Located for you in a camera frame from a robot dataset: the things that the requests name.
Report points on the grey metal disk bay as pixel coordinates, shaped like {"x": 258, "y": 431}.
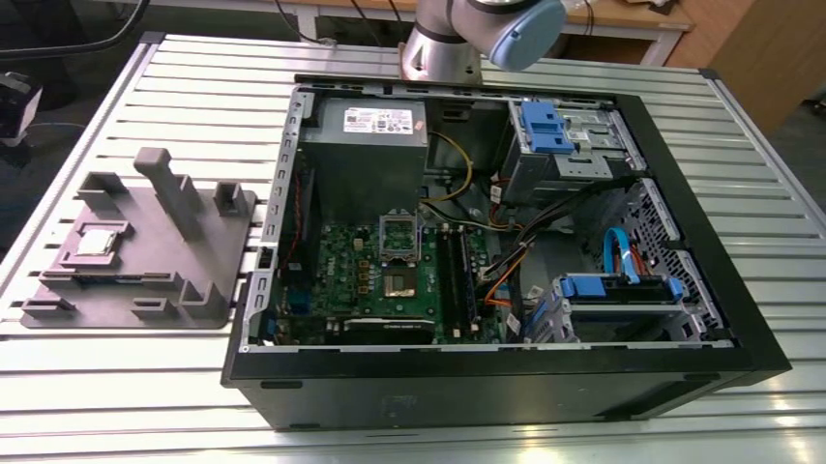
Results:
{"x": 620, "y": 311}

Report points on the hard disk in blue carrier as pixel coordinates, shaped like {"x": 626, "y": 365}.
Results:
{"x": 581, "y": 287}

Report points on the black open PC case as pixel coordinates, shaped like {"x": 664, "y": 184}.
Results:
{"x": 517, "y": 396}

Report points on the green motherboard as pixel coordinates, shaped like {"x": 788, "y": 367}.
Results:
{"x": 342, "y": 270}

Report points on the silver square CPU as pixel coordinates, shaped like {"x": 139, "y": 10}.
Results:
{"x": 97, "y": 241}

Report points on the blue plastic drive latch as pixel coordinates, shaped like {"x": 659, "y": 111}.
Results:
{"x": 545, "y": 128}

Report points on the brown wooden cabinet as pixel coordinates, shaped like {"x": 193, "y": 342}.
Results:
{"x": 768, "y": 63}

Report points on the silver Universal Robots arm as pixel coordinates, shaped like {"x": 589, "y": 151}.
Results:
{"x": 445, "y": 53}

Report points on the dark office chair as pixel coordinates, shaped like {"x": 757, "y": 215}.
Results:
{"x": 58, "y": 77}

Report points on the grey metal drive cage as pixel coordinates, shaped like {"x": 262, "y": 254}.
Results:
{"x": 581, "y": 169}

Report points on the black graphics card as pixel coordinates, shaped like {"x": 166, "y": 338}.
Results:
{"x": 388, "y": 331}

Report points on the dark green RAM stick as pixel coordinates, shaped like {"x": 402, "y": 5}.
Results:
{"x": 110, "y": 278}

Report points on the wooden desk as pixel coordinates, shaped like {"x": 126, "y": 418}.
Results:
{"x": 645, "y": 19}

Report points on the grey power supply unit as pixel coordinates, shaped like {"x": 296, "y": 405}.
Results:
{"x": 362, "y": 169}

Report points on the grey plastic parts rack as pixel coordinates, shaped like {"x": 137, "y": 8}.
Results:
{"x": 162, "y": 270}

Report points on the black RAM slot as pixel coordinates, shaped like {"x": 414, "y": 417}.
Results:
{"x": 446, "y": 280}

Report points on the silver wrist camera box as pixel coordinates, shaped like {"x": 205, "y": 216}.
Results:
{"x": 23, "y": 104}

